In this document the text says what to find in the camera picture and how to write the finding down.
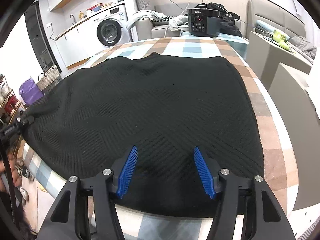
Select black knit sweater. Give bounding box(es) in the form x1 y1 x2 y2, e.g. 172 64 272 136
23 53 264 217

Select person's left hand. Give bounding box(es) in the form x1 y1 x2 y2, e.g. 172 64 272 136
0 152 23 188

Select shoe rack with shoes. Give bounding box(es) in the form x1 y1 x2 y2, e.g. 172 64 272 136
0 74 25 128

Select purple bag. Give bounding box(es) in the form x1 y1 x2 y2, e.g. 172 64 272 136
19 79 43 107

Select woven laundry basket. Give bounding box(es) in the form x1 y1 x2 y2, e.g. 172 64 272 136
36 65 62 95

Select checkered tablecloth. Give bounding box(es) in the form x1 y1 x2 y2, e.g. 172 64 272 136
23 37 298 239

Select white kitchen cabinets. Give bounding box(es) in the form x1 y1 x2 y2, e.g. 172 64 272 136
55 20 100 68

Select beige cardboard box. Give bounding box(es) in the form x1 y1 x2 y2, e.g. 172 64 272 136
246 32 312 89

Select white washing machine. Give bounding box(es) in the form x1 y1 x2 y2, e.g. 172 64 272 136
90 3 131 51

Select black jacket pile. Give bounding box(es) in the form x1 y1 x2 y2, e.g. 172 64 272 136
195 2 242 37

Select black electric pressure cooker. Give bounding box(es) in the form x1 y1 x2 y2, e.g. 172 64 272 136
188 8 221 37

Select green toy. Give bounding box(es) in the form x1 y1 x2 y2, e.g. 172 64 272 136
272 29 290 51

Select grey sofa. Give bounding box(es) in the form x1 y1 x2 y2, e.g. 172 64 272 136
134 0 243 41

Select light blue blanket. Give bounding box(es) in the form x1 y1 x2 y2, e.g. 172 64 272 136
125 10 167 30

